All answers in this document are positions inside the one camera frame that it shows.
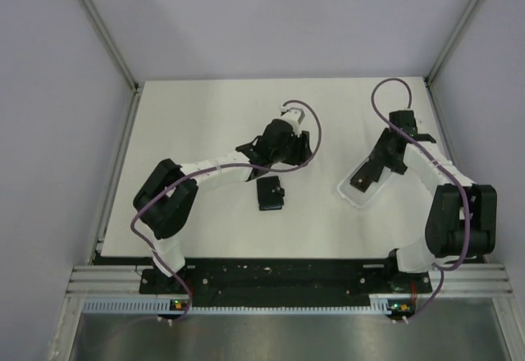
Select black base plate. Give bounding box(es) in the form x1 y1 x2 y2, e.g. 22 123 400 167
139 258 431 308

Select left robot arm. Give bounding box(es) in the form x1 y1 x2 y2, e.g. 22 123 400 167
130 107 313 293

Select aluminium frame rail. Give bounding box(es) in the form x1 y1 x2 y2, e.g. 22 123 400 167
66 263 513 298

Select grey slotted cable duct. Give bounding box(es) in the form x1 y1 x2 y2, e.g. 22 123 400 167
81 295 412 317

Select black leather card holder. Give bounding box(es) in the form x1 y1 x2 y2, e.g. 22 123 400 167
257 176 285 212

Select black credit card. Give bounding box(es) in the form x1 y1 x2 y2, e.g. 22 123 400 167
349 158 384 193

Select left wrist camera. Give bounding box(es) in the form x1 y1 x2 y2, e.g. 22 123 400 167
281 105 305 125

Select white plastic basket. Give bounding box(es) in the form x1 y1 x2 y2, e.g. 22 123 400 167
337 161 392 209

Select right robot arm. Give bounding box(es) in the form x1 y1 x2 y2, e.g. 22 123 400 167
348 110 497 292

